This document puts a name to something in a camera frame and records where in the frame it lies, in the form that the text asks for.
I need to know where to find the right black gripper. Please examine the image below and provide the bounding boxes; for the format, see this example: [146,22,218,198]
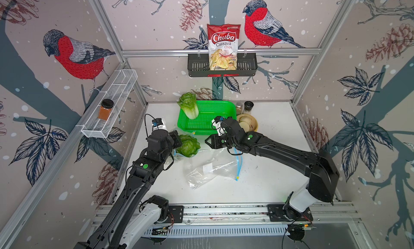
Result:
[202,134,238,151]

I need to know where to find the chinese cabbage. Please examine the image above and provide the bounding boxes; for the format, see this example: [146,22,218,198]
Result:
[179,134,194,144]
[176,138,201,157]
[177,92,199,120]

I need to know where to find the clear zipper bag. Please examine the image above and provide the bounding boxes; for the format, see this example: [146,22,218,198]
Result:
[172,129,201,161]
[183,148,243,189]

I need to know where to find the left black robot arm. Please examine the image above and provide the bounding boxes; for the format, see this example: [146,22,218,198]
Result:
[75,129,182,249]

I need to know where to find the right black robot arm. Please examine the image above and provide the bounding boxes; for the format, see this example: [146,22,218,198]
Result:
[205,116,340,220]

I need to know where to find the upright chinese cabbage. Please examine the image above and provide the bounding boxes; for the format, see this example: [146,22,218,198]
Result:
[177,92,199,120]

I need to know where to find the red cassava chips bag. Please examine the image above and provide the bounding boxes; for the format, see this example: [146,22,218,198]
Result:
[207,24,240,71]

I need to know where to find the green plastic basket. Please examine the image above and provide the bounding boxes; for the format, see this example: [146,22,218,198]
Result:
[177,100,237,136]

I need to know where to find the white steamed bun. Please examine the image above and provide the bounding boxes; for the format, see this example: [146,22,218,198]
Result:
[240,122,254,132]

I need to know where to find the metal cap spice jar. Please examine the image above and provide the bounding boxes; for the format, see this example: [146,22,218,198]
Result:
[235,102,244,115]

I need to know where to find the yellow bamboo steamer bowl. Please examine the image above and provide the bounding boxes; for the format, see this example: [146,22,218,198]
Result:
[237,114,258,132]

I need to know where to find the black cap pepper grinder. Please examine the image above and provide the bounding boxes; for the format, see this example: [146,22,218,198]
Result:
[243,101,254,115]

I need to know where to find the orange spice jar black lid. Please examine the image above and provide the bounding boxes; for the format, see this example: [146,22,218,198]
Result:
[98,99,114,121]

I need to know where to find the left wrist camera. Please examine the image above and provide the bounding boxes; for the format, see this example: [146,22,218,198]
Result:
[152,118,167,131]

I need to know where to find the clear acrylic wall shelf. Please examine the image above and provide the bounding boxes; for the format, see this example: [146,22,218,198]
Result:
[81,69,138,139]

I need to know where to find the black wall basket shelf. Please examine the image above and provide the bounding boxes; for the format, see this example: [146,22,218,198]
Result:
[188,53,258,77]

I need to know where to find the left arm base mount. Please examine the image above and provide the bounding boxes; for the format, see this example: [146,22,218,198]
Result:
[156,205,184,224]

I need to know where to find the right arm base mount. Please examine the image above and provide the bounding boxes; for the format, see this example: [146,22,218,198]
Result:
[267,203,313,222]

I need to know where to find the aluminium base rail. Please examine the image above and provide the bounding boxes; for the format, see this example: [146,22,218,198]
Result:
[92,202,360,227]

